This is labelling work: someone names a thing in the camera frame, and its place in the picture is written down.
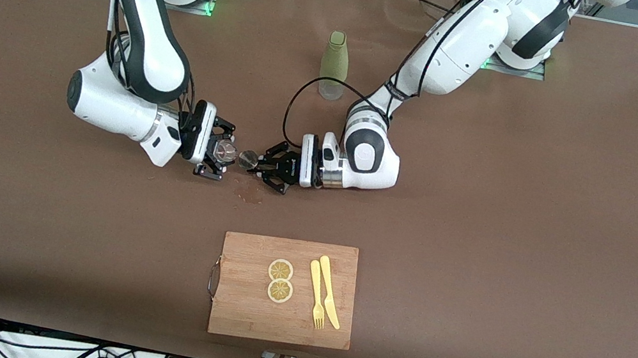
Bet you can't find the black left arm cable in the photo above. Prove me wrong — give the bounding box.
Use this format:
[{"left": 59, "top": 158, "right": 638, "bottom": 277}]
[{"left": 279, "top": 0, "right": 518, "bottom": 182}]

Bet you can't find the small clear glass cup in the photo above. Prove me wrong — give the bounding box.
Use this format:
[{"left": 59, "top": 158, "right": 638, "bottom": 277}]
[{"left": 212, "top": 136, "right": 240, "bottom": 166}]

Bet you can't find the wooden cutting board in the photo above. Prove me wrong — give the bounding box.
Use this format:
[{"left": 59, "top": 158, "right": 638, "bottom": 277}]
[{"left": 199, "top": 224, "right": 366, "bottom": 357}]

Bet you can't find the green sleeved glass bottle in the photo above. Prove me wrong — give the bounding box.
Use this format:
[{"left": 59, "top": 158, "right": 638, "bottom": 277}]
[{"left": 315, "top": 29, "right": 355, "bottom": 103}]

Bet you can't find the lemon slice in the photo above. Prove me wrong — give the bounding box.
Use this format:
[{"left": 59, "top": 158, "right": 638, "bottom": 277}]
[
  {"left": 265, "top": 276, "right": 295, "bottom": 306},
  {"left": 267, "top": 257, "right": 296, "bottom": 284}
]

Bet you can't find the brown table cover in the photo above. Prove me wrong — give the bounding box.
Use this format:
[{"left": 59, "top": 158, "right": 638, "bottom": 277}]
[{"left": 0, "top": 0, "right": 638, "bottom": 358}]

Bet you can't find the yellow plastic knife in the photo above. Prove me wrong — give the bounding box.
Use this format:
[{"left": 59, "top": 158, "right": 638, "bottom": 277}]
[{"left": 308, "top": 254, "right": 352, "bottom": 331}]

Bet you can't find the yellow plastic fork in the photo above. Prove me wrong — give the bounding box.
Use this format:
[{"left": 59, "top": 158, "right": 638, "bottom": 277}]
[{"left": 300, "top": 259, "right": 336, "bottom": 331}]

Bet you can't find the steel jigger measuring cup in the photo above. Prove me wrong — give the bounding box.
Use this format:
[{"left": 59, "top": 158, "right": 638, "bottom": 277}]
[{"left": 237, "top": 148, "right": 262, "bottom": 173}]

